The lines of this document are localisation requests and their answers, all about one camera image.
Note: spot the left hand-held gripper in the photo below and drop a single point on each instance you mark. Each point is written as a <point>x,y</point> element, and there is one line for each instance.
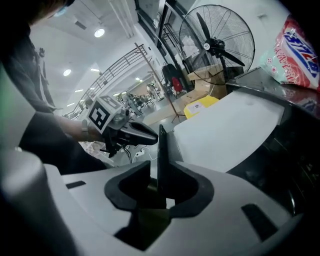
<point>100,115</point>

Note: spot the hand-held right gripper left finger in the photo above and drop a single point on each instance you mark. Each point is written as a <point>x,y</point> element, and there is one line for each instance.
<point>92,190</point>

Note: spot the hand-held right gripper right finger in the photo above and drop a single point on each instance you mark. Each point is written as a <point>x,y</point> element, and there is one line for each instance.
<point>225,200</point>

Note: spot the white tray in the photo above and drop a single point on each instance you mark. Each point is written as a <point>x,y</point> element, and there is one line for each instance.
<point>225,130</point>

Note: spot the person's left forearm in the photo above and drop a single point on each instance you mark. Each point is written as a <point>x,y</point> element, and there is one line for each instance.
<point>72,127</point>

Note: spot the pink detergent bag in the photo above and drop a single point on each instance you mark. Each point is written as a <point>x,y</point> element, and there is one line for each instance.
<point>292,57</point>

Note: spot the white power strip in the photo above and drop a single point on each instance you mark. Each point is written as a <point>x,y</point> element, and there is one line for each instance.
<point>140,153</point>

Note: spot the brown tripod stand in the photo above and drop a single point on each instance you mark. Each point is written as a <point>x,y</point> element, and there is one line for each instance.
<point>160,82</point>

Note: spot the yellow lidded bin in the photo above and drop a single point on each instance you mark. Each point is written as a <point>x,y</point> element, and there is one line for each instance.
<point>200,106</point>

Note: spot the black metal railing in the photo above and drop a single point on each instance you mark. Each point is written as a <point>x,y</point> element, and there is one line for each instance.
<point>112,75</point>

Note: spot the brown cardboard boxes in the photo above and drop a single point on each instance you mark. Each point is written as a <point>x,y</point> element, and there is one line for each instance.
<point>200,87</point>

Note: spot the black washing machine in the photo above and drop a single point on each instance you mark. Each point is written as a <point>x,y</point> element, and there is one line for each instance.
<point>290,150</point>

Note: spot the person's black top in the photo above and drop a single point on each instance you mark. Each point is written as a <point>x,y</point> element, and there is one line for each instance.
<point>37,112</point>

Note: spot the round ceiling light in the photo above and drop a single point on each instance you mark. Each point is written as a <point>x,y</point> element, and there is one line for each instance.
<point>99,32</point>
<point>66,72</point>

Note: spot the black floor fan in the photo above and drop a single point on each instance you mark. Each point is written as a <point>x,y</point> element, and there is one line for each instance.
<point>217,46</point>

